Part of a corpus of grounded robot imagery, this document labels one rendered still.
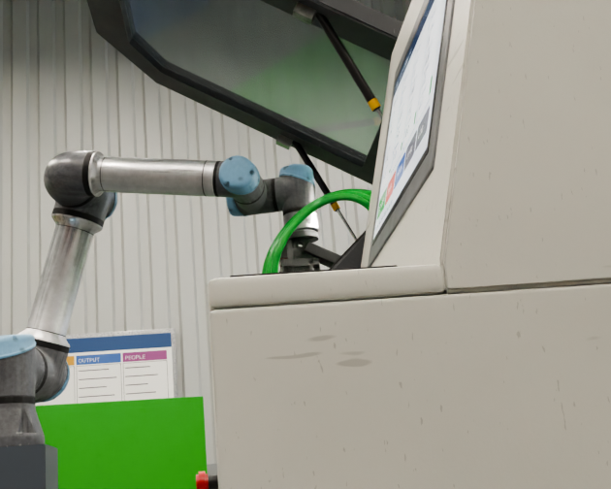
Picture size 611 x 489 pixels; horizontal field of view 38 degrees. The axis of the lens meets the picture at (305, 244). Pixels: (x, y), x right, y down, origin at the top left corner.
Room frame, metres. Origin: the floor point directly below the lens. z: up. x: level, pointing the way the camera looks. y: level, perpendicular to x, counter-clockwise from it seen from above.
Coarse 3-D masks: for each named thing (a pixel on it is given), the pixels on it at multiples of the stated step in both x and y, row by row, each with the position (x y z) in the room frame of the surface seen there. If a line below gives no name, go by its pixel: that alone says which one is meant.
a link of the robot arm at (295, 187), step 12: (288, 168) 1.83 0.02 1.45; (300, 168) 1.83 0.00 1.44; (276, 180) 1.84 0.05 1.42; (288, 180) 1.83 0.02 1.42; (300, 180) 1.82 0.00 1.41; (312, 180) 1.84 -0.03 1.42; (276, 192) 1.83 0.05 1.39; (288, 192) 1.83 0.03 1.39; (300, 192) 1.82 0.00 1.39; (312, 192) 1.84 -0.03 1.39; (276, 204) 1.84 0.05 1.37; (288, 204) 1.83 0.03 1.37; (300, 204) 1.82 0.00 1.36
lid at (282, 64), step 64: (128, 0) 1.84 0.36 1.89; (192, 0) 1.71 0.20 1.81; (256, 0) 1.61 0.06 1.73; (320, 0) 1.50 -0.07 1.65; (192, 64) 2.03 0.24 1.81; (256, 64) 1.88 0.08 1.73; (320, 64) 1.76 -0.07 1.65; (384, 64) 1.65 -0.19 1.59; (256, 128) 2.21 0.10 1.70; (320, 128) 2.08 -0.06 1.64
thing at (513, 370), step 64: (512, 0) 0.83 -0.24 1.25; (576, 0) 0.84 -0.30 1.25; (448, 64) 0.91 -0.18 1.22; (512, 64) 0.83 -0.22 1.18; (576, 64) 0.84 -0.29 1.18; (384, 128) 1.46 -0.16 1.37; (448, 128) 0.86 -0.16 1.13; (512, 128) 0.83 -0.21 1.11; (576, 128) 0.84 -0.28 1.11; (448, 192) 0.83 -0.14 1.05; (512, 192) 0.83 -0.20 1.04; (576, 192) 0.83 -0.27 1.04; (384, 256) 1.22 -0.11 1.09; (448, 256) 0.82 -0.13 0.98; (512, 256) 0.83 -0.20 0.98; (576, 256) 0.83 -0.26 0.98; (256, 320) 0.80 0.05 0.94; (320, 320) 0.81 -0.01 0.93; (384, 320) 0.81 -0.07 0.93; (448, 320) 0.82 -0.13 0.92; (512, 320) 0.83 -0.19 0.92; (576, 320) 0.83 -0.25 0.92; (256, 384) 0.80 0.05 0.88; (320, 384) 0.81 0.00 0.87; (384, 384) 0.81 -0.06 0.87; (448, 384) 0.82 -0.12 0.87; (512, 384) 0.83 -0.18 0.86; (576, 384) 0.83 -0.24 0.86; (256, 448) 0.80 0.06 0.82; (320, 448) 0.81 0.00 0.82; (384, 448) 0.81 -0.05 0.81; (448, 448) 0.82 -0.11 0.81; (512, 448) 0.82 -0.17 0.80; (576, 448) 0.83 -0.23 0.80
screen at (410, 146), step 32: (448, 0) 0.95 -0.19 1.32; (416, 32) 1.18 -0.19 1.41; (448, 32) 0.92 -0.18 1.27; (416, 64) 1.14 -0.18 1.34; (416, 96) 1.09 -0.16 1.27; (416, 128) 1.05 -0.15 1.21; (384, 160) 1.35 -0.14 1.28; (416, 160) 1.02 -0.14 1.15; (384, 192) 1.29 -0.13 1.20; (416, 192) 1.00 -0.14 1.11; (384, 224) 1.24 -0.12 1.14
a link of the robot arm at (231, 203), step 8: (264, 184) 1.80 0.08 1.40; (272, 184) 1.83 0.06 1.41; (264, 192) 1.80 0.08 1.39; (272, 192) 1.83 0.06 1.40; (232, 200) 1.84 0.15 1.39; (264, 200) 1.83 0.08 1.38; (272, 200) 1.84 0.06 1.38; (232, 208) 1.85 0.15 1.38; (240, 208) 1.85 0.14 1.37; (248, 208) 1.83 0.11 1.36; (256, 208) 1.84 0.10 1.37; (264, 208) 1.85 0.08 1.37; (272, 208) 1.85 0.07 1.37
